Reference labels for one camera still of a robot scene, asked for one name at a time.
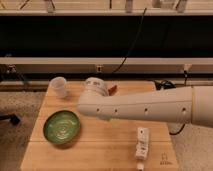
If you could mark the green ceramic bowl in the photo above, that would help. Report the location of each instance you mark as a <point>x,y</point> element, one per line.
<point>61,127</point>

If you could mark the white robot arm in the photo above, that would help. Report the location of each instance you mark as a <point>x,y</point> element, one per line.
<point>188,105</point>

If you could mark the black chair base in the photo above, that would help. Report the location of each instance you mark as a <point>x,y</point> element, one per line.
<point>14,120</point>

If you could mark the red marker pen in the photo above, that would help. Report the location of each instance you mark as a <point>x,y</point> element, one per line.
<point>112,90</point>

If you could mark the translucent plastic cup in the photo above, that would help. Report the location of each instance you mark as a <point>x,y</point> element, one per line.
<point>58,84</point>

